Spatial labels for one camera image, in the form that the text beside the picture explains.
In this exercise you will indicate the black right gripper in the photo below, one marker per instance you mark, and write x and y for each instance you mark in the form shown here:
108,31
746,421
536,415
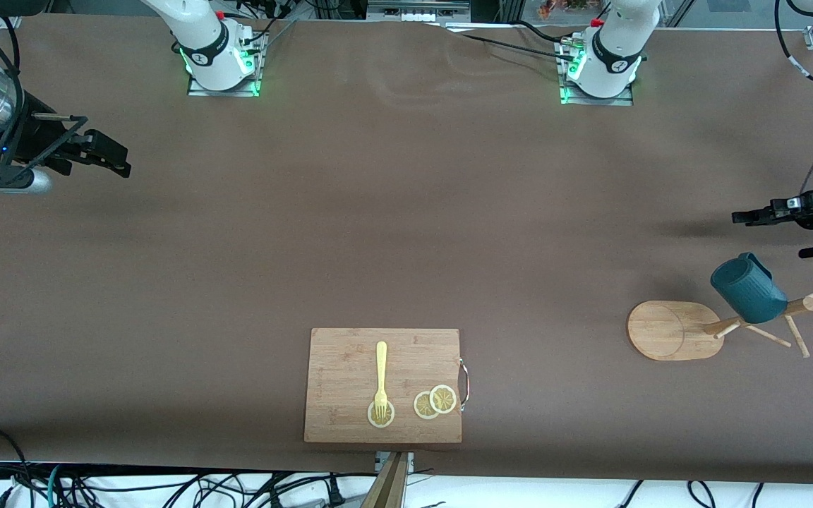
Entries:
37,139

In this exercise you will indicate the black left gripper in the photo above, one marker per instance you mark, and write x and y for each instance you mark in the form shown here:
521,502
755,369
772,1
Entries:
811,207

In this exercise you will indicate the dark teal ribbed cup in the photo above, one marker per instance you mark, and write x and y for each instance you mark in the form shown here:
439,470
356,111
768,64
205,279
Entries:
749,289

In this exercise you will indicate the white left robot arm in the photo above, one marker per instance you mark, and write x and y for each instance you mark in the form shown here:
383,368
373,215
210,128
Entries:
611,42

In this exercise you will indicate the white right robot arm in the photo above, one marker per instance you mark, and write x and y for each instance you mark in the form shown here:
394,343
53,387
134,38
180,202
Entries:
202,42

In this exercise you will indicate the wooden mug rack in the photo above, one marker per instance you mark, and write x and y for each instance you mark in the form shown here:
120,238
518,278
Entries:
660,331

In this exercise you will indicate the brown table cover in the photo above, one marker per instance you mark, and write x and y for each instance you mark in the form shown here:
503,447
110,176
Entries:
166,353

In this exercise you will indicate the colourful snack packets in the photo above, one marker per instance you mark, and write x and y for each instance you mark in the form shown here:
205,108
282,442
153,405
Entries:
569,7

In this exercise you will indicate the wooden cutting board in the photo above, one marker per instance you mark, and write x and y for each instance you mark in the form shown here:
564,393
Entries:
343,367

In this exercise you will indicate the white power strip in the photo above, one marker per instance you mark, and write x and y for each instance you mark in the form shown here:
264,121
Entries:
413,13

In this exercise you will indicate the yellow plastic fork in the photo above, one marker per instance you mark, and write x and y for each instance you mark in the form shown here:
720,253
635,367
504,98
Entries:
381,367

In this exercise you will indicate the lemon slice under fork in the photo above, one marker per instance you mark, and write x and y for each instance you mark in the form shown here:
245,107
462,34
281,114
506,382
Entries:
381,424

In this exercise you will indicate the black power plug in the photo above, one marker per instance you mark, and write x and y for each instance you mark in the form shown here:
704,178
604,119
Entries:
336,494

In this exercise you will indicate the wooden beam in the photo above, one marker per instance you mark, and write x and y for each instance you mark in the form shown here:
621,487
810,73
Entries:
389,487

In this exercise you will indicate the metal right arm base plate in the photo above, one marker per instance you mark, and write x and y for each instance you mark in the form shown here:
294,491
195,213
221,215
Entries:
223,92

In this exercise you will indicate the metal corner bracket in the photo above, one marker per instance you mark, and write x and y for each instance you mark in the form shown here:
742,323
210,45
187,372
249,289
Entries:
11,20

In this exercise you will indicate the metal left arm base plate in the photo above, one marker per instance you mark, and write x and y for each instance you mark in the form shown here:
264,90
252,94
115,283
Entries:
600,101

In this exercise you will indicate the small metal bracket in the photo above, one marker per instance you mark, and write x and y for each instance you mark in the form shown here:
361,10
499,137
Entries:
380,460

